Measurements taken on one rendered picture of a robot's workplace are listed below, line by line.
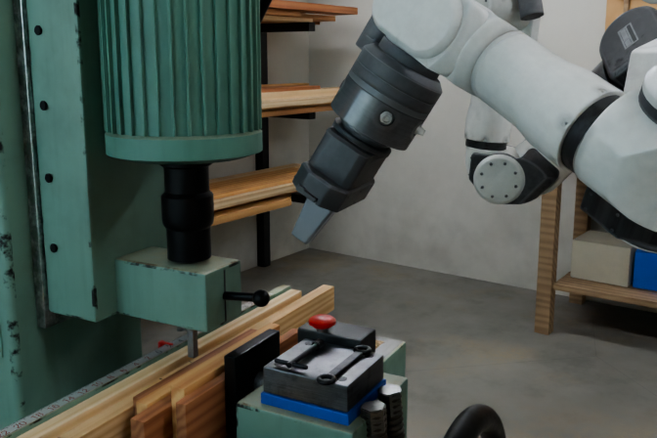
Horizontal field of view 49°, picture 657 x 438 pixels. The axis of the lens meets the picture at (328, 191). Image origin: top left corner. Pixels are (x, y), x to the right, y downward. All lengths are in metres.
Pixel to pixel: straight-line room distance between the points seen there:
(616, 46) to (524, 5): 0.14
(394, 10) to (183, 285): 0.39
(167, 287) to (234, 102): 0.23
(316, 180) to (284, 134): 4.03
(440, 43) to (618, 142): 0.17
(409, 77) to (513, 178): 0.49
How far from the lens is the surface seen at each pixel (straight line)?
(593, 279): 3.71
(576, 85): 0.57
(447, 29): 0.62
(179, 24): 0.76
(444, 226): 4.46
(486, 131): 1.16
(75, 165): 0.87
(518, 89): 0.59
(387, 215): 4.65
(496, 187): 1.14
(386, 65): 0.67
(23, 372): 0.98
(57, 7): 0.87
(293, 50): 4.76
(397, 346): 1.06
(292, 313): 1.08
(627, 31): 1.15
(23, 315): 0.96
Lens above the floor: 1.31
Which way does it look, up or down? 11 degrees down
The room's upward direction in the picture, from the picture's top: straight up
